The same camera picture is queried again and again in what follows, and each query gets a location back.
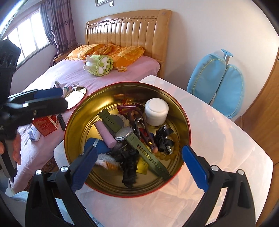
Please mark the green wrist watch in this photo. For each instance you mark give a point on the green wrist watch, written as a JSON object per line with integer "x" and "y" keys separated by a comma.
{"x": 125, "y": 133}

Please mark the crumpled white packet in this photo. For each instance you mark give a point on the crumpled white packet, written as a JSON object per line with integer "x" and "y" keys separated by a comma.
{"x": 34, "y": 134}

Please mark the white round jar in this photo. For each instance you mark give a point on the white round jar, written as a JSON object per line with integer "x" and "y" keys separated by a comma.
{"x": 155, "y": 111}

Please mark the yellow tube with blue cap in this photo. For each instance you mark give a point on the yellow tube with blue cap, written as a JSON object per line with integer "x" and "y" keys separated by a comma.
{"x": 142, "y": 168}

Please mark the window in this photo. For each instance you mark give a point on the window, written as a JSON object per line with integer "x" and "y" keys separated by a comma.
{"x": 28, "y": 37}

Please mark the black round compact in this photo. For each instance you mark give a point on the black round compact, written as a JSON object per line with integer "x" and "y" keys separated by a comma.
{"x": 121, "y": 120}

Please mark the person's pale jacket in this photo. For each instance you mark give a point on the person's pale jacket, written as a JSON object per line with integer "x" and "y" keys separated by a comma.
{"x": 18, "y": 209}

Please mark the orange pillow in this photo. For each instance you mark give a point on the orange pillow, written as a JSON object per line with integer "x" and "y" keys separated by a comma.
{"x": 128, "y": 54}
{"x": 82, "y": 50}

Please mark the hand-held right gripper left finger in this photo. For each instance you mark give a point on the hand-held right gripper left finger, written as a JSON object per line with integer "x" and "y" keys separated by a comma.
{"x": 87, "y": 168}

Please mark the wooden nightstand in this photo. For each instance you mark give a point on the wooden nightstand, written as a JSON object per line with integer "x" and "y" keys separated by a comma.
{"x": 60, "y": 58}

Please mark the wooden bed headboard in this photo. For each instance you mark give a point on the wooden bed headboard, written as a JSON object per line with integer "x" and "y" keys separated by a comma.
{"x": 130, "y": 30}

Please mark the red paper box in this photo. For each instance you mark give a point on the red paper box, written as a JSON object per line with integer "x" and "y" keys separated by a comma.
{"x": 45, "y": 126}

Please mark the blue chair backrest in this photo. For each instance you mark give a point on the blue chair backrest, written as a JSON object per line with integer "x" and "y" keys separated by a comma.
{"x": 209, "y": 80}

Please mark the black flower hair clip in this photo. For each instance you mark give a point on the black flower hair clip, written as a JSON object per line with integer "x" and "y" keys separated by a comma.
{"x": 129, "y": 176}

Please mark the purple tube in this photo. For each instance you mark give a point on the purple tube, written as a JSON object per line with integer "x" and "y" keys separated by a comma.
{"x": 105, "y": 134}

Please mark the framed wall picture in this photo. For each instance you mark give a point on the framed wall picture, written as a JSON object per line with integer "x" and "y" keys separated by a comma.
{"x": 101, "y": 2}

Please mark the purple curtain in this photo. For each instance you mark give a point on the purple curtain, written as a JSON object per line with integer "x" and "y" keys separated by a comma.
{"x": 58, "y": 21}

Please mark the red round tin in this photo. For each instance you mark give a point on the red round tin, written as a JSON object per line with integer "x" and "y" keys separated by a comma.
{"x": 98, "y": 181}

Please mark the brown wooden slingshot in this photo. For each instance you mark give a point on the brown wooden slingshot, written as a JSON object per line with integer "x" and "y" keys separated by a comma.
{"x": 150, "y": 139}

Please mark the cabbage plush toy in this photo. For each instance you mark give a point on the cabbage plush toy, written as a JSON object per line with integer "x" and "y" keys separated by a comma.
{"x": 99, "y": 65}

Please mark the black bow clip with pearls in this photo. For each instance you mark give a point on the black bow clip with pearls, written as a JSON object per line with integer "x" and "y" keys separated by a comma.
{"x": 163, "y": 137}

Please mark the golden tin lid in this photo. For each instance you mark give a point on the golden tin lid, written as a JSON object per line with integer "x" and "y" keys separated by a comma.
{"x": 76, "y": 97}

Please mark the person's left hand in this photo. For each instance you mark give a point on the person's left hand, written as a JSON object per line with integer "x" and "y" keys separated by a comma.
{"x": 16, "y": 148}

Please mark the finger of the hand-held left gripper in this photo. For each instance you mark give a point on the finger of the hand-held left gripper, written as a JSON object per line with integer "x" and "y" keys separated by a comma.
{"x": 48, "y": 107}
{"x": 48, "y": 93}

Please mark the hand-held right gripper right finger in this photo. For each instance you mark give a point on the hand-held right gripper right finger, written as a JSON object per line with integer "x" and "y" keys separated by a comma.
{"x": 195, "y": 168}

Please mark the black remote control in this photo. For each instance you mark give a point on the black remote control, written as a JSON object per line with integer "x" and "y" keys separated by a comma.
{"x": 61, "y": 122}

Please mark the pink bed sheet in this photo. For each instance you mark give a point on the pink bed sheet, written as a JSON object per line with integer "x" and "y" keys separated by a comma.
{"x": 65, "y": 74}

